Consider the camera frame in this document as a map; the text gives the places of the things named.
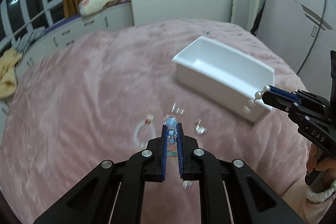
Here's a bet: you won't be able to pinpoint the pearl chain earring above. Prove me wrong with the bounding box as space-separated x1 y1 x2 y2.
242 85 270 115

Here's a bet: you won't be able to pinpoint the silver crystal flower brooch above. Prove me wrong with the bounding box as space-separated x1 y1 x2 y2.
182 180 193 189

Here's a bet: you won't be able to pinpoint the white jade bead bracelet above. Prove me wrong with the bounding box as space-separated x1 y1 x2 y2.
133 113 156 149

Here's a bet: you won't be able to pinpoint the colourful bead bracelet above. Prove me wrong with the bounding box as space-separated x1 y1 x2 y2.
164 115 178 160

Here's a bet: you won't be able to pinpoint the pearl bar earring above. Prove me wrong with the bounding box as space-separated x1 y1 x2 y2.
171 104 185 116

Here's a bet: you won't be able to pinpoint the person right hand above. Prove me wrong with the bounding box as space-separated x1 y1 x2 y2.
306 143 336 175

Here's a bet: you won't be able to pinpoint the white rectangular box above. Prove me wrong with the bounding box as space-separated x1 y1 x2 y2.
172 36 274 124

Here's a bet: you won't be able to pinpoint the grey door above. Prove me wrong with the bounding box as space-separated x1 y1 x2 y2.
256 0 336 75

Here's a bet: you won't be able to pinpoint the pink plush blanket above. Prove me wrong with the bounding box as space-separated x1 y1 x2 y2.
1 20 309 223

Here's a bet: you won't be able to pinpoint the yellow towel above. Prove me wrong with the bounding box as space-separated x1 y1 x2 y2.
0 48 23 100

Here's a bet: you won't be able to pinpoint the white window bench cabinets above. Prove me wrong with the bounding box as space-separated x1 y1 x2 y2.
0 2 134 119

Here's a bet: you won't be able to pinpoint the grey clothing pile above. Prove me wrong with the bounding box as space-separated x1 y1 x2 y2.
11 27 46 53

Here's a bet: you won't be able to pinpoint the rolled white floral blanket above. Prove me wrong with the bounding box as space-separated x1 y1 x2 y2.
79 0 114 16

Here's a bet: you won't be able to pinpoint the large window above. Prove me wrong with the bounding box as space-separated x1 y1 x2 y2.
1 0 64 49

